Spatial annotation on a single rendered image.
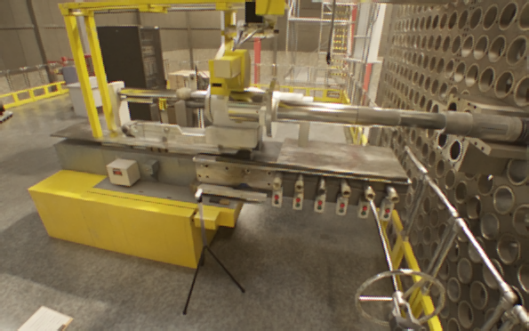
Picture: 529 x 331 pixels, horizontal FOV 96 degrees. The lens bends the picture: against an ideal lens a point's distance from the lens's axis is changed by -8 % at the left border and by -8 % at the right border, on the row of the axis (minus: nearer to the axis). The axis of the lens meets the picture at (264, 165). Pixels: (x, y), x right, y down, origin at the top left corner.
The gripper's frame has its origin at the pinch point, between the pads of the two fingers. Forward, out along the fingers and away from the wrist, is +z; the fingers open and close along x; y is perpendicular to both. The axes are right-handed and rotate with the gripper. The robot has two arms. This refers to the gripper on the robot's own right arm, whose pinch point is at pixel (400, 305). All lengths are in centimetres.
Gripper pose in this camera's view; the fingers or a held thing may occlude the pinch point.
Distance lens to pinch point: 139.1
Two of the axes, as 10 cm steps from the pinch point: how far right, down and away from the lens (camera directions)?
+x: -9.1, -4.1, -0.1
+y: 3.6, -8.0, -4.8
